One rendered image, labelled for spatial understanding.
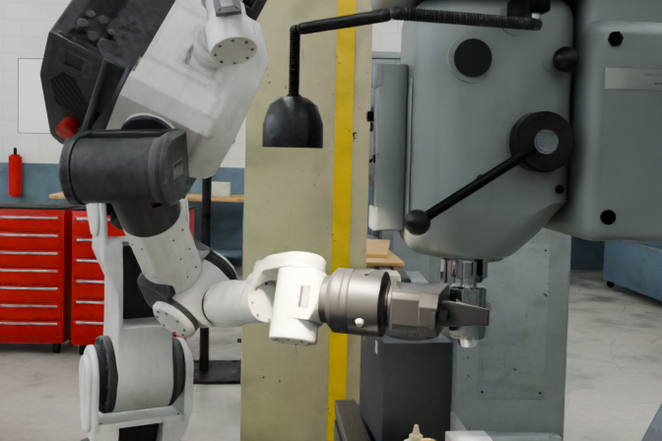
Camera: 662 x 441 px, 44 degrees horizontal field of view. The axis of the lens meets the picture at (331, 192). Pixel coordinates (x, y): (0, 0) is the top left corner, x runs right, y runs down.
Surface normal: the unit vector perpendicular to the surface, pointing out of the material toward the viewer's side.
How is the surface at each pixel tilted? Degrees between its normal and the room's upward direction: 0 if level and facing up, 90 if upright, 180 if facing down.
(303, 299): 69
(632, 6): 90
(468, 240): 123
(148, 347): 82
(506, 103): 90
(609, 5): 90
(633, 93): 90
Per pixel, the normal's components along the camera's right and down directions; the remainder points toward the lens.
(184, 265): 0.86, 0.33
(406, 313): -0.27, 0.04
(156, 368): 0.46, -0.10
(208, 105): 0.40, -0.48
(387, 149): 0.08, 0.05
